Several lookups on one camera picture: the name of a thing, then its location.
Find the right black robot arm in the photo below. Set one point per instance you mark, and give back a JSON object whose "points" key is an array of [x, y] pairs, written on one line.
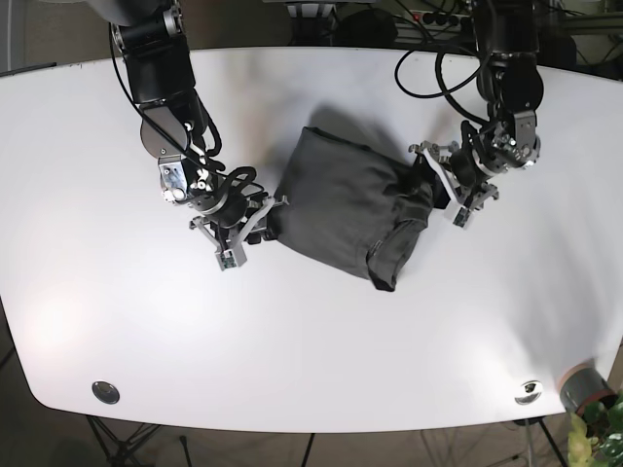
{"points": [[179, 133]]}

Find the right metal table grommet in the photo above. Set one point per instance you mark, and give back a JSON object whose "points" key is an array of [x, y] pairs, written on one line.
{"points": [[528, 392]]}

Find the metal table grommet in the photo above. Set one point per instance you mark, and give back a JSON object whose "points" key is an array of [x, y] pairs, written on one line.
{"points": [[105, 392], [528, 392]]}

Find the grey plant pot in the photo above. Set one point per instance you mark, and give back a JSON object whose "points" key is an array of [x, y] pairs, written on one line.
{"points": [[582, 385]]}

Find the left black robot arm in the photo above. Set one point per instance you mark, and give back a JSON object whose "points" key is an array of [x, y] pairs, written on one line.
{"points": [[498, 103]]}

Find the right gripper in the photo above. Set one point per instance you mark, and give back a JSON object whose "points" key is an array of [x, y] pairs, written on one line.
{"points": [[233, 210]]}

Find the green plant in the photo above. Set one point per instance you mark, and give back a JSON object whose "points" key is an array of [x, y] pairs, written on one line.
{"points": [[595, 435]]}

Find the left metal table grommet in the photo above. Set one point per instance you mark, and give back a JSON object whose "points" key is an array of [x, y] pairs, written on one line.
{"points": [[105, 392]]}

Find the dark grey T-shirt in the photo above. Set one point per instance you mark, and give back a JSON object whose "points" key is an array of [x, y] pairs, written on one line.
{"points": [[352, 208]]}

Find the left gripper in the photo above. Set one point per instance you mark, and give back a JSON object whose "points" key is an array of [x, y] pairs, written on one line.
{"points": [[458, 177]]}

